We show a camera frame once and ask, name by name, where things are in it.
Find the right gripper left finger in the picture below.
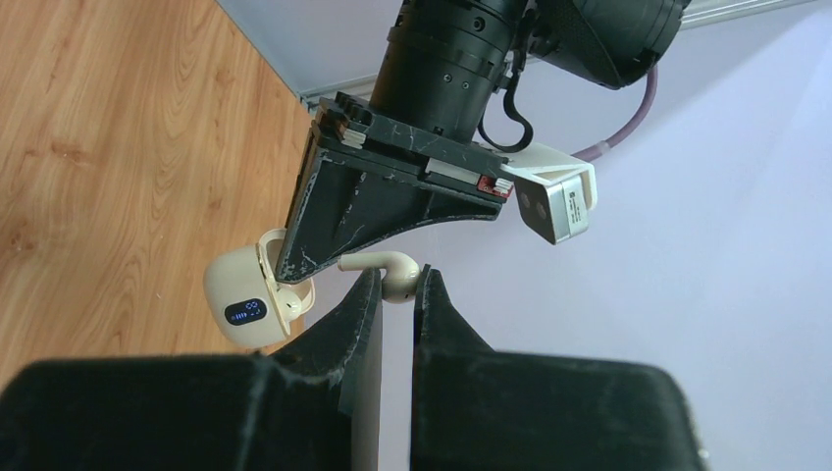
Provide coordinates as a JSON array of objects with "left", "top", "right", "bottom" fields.
[{"left": 1, "top": 269, "right": 382, "bottom": 470}]

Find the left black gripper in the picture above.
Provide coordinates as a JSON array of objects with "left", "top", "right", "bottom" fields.
[{"left": 276, "top": 91, "right": 514, "bottom": 284}]

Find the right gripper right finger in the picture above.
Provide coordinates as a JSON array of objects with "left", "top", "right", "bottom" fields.
[{"left": 409, "top": 267, "right": 705, "bottom": 470}]

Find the white earbud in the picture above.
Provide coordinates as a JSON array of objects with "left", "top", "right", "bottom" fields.
[
  {"left": 276, "top": 289, "right": 303, "bottom": 323},
  {"left": 337, "top": 251, "right": 421, "bottom": 304}
]

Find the white earbud charging case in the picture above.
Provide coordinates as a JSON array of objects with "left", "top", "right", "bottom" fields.
[{"left": 203, "top": 229, "right": 316, "bottom": 348}]

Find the left aluminium frame post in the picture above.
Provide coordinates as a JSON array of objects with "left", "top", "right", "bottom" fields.
[{"left": 298, "top": 75, "right": 377, "bottom": 113}]

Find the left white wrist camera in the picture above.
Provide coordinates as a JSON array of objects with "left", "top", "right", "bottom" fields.
[{"left": 501, "top": 143, "right": 598, "bottom": 245}]

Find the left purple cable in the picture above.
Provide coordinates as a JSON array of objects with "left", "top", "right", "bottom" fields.
[{"left": 571, "top": 63, "right": 660, "bottom": 164}]

